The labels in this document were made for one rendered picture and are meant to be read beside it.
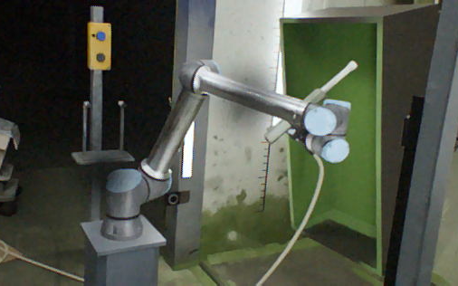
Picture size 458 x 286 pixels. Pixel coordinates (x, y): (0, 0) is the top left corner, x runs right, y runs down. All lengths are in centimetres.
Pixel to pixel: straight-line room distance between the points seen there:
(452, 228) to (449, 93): 236
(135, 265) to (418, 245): 130
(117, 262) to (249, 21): 168
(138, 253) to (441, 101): 142
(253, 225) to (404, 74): 162
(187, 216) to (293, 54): 124
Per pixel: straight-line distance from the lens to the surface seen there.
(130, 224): 209
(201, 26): 284
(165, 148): 207
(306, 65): 262
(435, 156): 106
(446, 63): 104
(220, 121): 297
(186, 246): 315
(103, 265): 207
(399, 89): 221
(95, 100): 286
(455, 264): 327
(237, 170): 313
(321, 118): 158
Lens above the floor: 154
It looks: 12 degrees down
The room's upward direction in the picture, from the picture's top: 4 degrees clockwise
